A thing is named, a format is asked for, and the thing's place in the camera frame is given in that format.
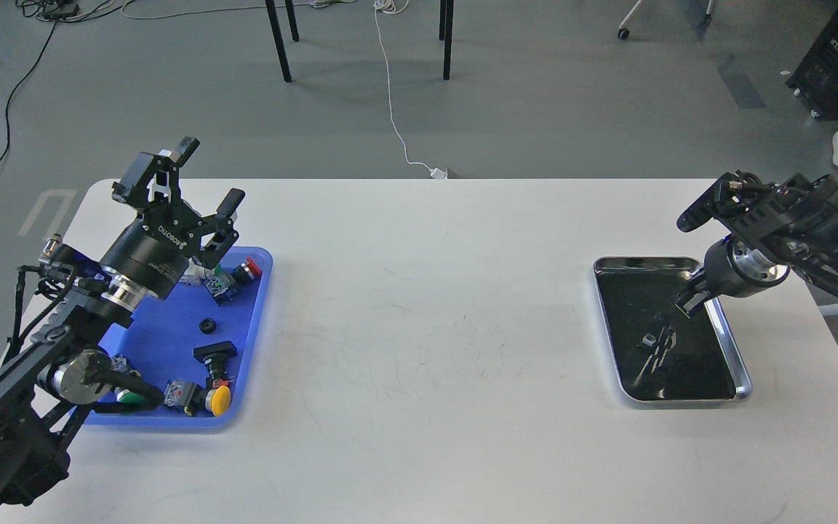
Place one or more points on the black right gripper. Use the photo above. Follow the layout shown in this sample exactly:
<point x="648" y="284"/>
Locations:
<point x="732" y="268"/>

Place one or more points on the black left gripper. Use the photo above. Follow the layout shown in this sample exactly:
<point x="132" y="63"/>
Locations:
<point x="153" y="251"/>

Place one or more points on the small black gear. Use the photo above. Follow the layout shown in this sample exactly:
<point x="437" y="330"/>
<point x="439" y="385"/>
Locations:
<point x="207" y="325"/>

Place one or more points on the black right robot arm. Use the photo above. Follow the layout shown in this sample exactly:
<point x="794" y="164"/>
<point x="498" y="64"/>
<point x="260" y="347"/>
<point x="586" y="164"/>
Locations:
<point x="774" y="229"/>

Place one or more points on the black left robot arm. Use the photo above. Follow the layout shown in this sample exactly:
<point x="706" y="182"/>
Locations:
<point x="54" y="373"/>

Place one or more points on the silver metal tray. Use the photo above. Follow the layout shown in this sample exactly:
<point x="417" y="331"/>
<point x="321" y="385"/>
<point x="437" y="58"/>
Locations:
<point x="662" y="357"/>

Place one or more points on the blue plastic tray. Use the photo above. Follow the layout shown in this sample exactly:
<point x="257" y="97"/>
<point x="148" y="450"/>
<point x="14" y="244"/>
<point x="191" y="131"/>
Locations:
<point x="160" y="341"/>

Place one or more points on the black table leg left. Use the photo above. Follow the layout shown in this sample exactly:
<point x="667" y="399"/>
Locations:
<point x="276" y="30"/>

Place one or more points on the black table leg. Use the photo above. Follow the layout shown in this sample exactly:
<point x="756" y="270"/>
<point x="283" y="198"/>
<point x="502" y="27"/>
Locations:
<point x="445" y="34"/>
<point x="276" y="30"/>

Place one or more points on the white chair base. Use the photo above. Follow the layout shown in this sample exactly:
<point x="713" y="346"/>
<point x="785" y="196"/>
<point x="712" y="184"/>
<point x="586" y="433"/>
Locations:
<point x="663" y="16"/>

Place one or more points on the black table leg right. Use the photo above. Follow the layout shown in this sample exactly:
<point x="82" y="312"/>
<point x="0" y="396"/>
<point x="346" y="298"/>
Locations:
<point x="445" y="34"/>

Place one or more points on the red push button switch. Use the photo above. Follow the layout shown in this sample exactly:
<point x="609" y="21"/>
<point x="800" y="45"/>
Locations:
<point x="224" y="284"/>

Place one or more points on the black push button switch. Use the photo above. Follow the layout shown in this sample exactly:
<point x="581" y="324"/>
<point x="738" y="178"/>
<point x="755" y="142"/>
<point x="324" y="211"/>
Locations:
<point x="215" y="357"/>

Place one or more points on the green push button switch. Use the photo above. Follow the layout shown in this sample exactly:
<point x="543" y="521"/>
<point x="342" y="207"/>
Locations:
<point x="121" y="365"/>

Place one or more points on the yellow push button switch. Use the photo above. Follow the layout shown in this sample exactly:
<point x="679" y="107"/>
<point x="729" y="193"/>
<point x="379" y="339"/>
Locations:
<point x="191" y="399"/>

